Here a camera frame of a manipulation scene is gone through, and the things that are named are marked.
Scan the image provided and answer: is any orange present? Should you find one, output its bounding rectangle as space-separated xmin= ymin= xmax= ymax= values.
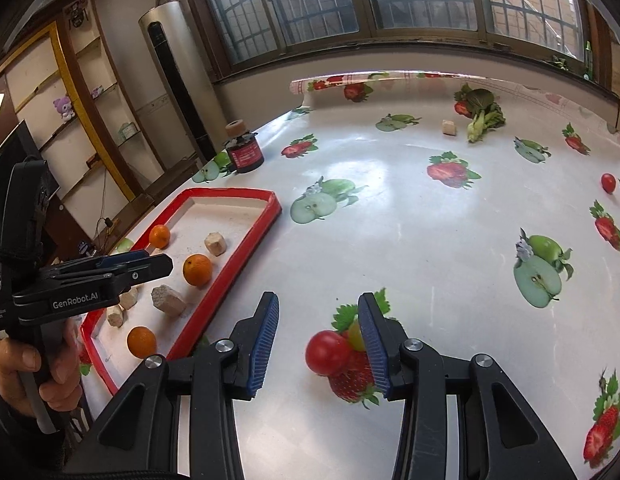
xmin=127 ymin=326 xmax=157 ymax=359
xmin=148 ymin=224 xmax=171 ymax=250
xmin=183 ymin=254 xmax=213 ymax=288

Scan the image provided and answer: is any standing air conditioner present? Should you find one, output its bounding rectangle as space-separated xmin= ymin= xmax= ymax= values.
xmin=138 ymin=1 xmax=218 ymax=161

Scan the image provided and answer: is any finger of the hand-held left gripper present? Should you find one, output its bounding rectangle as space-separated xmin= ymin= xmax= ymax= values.
xmin=50 ymin=251 xmax=152 ymax=277
xmin=112 ymin=254 xmax=174 ymax=301

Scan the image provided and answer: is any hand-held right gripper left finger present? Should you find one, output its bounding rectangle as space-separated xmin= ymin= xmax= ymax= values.
xmin=65 ymin=291 xmax=281 ymax=480

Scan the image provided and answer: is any red jar with cork lid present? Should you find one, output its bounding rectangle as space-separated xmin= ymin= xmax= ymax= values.
xmin=225 ymin=121 xmax=265 ymax=174

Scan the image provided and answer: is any barred window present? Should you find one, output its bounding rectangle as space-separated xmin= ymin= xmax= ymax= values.
xmin=177 ymin=0 xmax=598 ymax=81

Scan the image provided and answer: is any purple plush toy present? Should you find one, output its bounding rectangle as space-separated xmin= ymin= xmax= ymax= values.
xmin=52 ymin=97 xmax=76 ymax=122

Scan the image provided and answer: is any red rimmed tray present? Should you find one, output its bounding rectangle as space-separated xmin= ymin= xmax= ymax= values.
xmin=80 ymin=187 xmax=282 ymax=396

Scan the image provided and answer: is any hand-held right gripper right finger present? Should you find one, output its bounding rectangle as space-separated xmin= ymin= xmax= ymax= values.
xmin=357 ymin=292 xmax=576 ymax=480

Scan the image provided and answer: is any black monitor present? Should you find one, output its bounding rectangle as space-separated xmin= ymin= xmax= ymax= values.
xmin=0 ymin=120 xmax=61 ymax=211

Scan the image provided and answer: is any person's left hand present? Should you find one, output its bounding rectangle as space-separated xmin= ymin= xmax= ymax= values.
xmin=0 ymin=317 xmax=84 ymax=419

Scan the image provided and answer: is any wall shelf unit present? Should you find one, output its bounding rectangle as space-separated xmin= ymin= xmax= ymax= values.
xmin=0 ymin=0 xmax=156 ymax=261

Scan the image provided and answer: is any person's left forearm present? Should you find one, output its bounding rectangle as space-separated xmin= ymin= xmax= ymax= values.
xmin=0 ymin=395 xmax=91 ymax=480

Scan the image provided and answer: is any green leafy vegetable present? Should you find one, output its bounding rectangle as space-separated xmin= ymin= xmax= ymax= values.
xmin=455 ymin=84 xmax=507 ymax=143

